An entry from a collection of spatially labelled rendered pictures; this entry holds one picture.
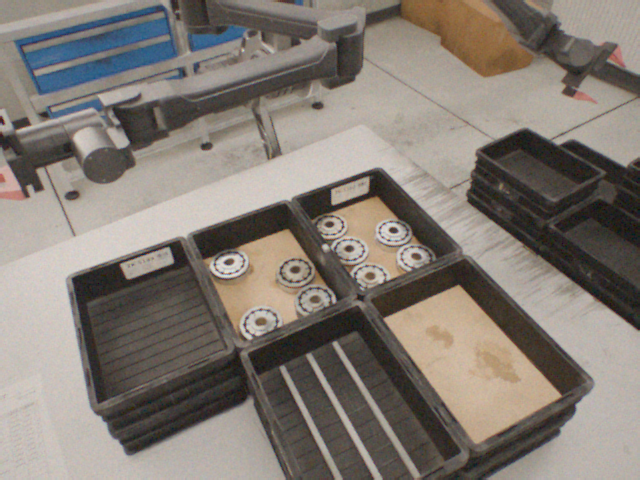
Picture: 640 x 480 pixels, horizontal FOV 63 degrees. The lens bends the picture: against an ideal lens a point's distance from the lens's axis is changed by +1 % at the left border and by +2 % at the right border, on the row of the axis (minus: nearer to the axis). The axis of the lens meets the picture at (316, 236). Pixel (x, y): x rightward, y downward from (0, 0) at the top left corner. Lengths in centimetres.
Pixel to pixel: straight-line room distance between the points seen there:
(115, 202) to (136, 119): 230
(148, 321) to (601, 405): 110
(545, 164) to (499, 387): 138
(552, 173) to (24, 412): 203
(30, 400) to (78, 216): 172
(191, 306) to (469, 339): 68
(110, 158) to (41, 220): 244
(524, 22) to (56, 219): 253
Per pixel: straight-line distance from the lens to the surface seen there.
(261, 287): 135
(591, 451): 137
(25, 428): 147
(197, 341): 128
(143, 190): 312
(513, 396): 122
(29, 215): 323
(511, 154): 243
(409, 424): 115
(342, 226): 144
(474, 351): 126
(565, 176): 238
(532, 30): 132
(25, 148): 80
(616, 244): 231
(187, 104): 82
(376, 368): 120
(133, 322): 137
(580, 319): 157
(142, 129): 81
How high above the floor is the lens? 186
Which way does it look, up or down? 45 degrees down
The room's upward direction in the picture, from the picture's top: 3 degrees counter-clockwise
